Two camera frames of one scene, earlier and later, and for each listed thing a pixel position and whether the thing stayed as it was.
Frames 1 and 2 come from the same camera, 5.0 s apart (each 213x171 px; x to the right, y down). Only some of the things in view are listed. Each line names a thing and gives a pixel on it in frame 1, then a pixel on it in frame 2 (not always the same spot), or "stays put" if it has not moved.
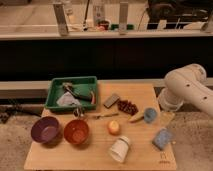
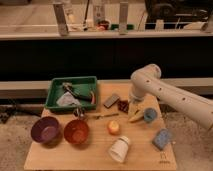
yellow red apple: x=113 y=127 stays put
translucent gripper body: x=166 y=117 -> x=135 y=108
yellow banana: x=137 y=117 stays put
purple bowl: x=46 y=130 stays put
